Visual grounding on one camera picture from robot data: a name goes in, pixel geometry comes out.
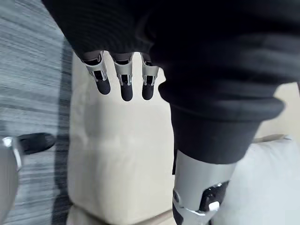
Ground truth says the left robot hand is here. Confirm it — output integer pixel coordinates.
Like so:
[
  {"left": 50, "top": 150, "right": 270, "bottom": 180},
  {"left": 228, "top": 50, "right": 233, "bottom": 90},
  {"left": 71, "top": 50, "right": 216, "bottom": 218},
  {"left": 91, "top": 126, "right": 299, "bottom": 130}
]
[{"left": 41, "top": 0, "right": 300, "bottom": 225}]

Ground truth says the cream sofa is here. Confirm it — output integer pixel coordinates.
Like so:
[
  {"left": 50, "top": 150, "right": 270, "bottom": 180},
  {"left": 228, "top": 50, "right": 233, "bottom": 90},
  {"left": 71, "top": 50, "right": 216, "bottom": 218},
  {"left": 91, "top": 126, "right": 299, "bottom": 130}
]
[{"left": 67, "top": 55, "right": 300, "bottom": 225}]

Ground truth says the white cushion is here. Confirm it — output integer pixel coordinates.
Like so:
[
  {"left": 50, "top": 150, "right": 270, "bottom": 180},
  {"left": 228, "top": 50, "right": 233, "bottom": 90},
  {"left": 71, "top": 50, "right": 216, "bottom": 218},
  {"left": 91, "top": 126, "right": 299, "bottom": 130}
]
[{"left": 212, "top": 136, "right": 300, "bottom": 225}]

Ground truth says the grey striped rug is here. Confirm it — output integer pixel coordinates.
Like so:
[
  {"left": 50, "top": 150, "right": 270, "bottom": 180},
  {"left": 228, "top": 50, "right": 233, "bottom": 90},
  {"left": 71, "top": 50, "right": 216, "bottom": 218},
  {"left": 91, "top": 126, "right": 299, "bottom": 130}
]
[{"left": 0, "top": 0, "right": 74, "bottom": 225}]

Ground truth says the dark robot foot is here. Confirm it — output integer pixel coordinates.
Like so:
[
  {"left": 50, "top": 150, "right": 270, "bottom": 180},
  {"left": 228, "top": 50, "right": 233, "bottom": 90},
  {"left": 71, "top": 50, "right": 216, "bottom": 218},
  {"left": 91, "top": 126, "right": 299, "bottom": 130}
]
[{"left": 18, "top": 132, "right": 56, "bottom": 155}]

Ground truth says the silver robot leg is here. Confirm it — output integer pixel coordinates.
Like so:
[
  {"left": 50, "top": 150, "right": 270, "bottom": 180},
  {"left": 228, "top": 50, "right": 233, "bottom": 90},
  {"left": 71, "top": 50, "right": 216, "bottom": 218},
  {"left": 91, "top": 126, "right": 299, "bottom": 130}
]
[{"left": 0, "top": 136, "right": 23, "bottom": 225}]

